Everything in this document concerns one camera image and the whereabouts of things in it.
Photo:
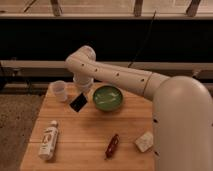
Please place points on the black eraser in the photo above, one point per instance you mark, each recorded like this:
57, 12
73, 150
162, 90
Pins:
79, 102

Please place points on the white plastic bottle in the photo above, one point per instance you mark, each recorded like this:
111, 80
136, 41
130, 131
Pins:
47, 147

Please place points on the green ceramic bowl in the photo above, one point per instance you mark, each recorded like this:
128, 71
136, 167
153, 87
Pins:
107, 98

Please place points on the white sponge block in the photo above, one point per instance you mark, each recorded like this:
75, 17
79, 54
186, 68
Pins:
144, 142

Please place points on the white ceramic cup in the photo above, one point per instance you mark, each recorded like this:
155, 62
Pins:
58, 88

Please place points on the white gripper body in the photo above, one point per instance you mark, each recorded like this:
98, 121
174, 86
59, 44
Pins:
83, 84

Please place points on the red wrapped candy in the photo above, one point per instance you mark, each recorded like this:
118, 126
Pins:
112, 146

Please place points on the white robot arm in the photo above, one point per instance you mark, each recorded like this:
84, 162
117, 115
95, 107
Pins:
182, 109

